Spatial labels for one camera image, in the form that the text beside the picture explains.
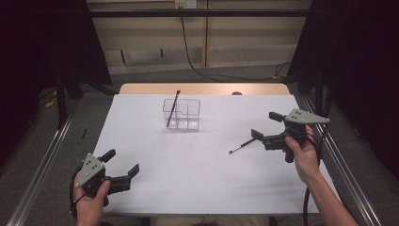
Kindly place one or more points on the black makeup brush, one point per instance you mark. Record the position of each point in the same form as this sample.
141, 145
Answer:
173, 108
240, 147

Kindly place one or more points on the clear acrylic organizer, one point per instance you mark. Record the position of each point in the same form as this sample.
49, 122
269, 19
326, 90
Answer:
188, 124

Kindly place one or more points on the small black floor object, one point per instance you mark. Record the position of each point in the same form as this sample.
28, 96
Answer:
84, 133

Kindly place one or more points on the black stand post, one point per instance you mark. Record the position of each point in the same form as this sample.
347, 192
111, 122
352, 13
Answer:
61, 103

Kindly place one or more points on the person's left hand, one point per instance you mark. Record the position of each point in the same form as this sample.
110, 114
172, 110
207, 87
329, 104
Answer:
89, 210

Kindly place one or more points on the person's right hand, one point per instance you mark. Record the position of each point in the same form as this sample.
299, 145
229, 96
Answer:
307, 160

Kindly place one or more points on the black horizontal frame bar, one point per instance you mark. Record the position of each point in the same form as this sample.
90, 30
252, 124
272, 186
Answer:
200, 13

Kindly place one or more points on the metal floor rail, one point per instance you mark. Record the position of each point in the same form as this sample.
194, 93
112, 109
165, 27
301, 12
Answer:
345, 175
40, 172

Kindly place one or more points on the dark curtain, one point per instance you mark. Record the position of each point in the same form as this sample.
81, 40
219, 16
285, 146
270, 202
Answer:
37, 62
360, 78

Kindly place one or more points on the dark round table grommet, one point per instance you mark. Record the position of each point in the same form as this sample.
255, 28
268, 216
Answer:
236, 93

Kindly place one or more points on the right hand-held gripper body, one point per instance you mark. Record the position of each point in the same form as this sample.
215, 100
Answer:
304, 117

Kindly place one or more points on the wooden table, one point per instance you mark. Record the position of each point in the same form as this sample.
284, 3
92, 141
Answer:
204, 88

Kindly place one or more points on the white table mat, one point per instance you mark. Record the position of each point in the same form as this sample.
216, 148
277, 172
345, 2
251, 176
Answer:
204, 182

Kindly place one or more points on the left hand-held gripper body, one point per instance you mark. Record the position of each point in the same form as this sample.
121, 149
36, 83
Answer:
91, 171

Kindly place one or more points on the white wall socket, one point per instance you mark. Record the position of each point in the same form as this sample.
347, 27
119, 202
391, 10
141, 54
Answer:
185, 3

